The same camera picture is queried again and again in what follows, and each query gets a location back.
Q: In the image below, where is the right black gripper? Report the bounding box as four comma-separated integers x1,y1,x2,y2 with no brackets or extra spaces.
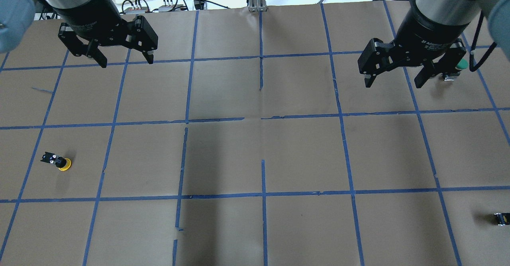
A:
357,13,467,88

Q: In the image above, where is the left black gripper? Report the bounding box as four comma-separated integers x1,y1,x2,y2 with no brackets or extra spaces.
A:
51,0,159,68

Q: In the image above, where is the yellow push button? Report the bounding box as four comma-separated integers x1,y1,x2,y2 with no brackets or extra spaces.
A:
40,152,72,171

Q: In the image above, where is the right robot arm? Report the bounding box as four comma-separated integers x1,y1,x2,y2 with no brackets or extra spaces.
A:
358,0,509,88

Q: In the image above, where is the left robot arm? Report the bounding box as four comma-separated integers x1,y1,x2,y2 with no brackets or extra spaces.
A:
0,0,158,68

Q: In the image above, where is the green push button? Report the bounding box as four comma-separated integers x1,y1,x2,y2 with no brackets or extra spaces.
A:
441,59,469,82

